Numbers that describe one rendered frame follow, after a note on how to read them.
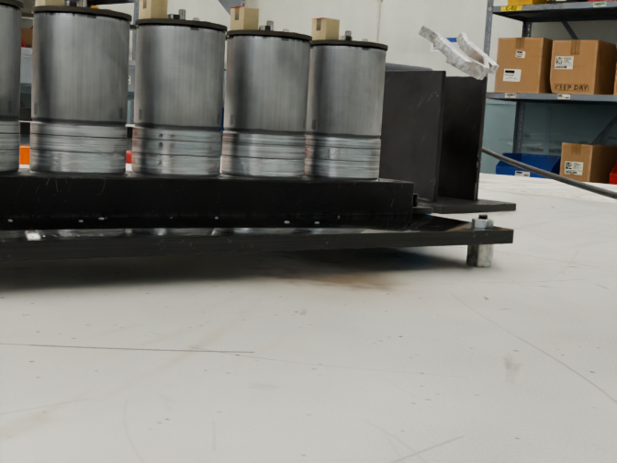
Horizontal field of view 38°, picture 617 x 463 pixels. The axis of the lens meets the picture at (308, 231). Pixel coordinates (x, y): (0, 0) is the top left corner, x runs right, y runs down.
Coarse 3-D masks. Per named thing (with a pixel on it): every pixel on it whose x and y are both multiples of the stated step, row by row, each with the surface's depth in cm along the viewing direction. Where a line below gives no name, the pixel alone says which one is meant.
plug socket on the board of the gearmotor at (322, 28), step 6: (312, 18) 27; (318, 18) 27; (324, 18) 27; (330, 18) 27; (312, 24) 27; (318, 24) 27; (324, 24) 27; (330, 24) 27; (336, 24) 27; (312, 30) 28; (318, 30) 27; (324, 30) 27; (330, 30) 27; (336, 30) 27; (312, 36) 28; (318, 36) 27; (324, 36) 27; (330, 36) 27; (336, 36) 27
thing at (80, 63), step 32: (64, 32) 22; (96, 32) 22; (128, 32) 23; (32, 64) 23; (64, 64) 22; (96, 64) 22; (128, 64) 23; (32, 96) 23; (64, 96) 22; (96, 96) 22; (32, 128) 23; (64, 128) 22; (96, 128) 23; (32, 160) 23; (64, 160) 22; (96, 160) 23
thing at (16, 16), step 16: (0, 16) 21; (16, 16) 22; (0, 32) 21; (16, 32) 22; (0, 48) 21; (16, 48) 22; (0, 64) 21; (16, 64) 22; (0, 80) 21; (16, 80) 22; (0, 96) 21; (16, 96) 22; (0, 112) 21; (16, 112) 22; (0, 128) 21; (16, 128) 22; (0, 144) 21; (16, 144) 22; (0, 160) 22; (16, 160) 22
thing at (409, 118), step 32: (480, 64) 43; (384, 96) 45; (416, 96) 44; (448, 96) 46; (480, 96) 45; (384, 128) 45; (416, 128) 44; (448, 128) 46; (480, 128) 45; (384, 160) 45; (416, 160) 44; (448, 160) 46; (480, 160) 45; (416, 192) 44; (448, 192) 47
